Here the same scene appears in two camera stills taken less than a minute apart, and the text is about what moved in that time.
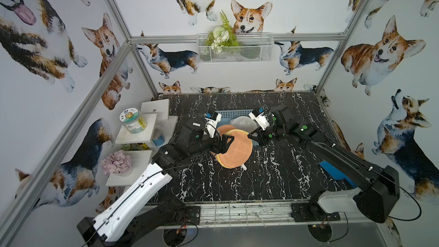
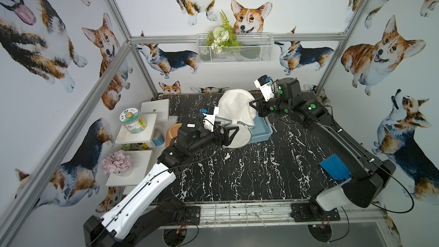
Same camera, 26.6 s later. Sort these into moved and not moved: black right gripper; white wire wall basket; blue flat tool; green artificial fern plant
Moved: black right gripper
Not moved: blue flat tool; white wire wall basket; green artificial fern plant
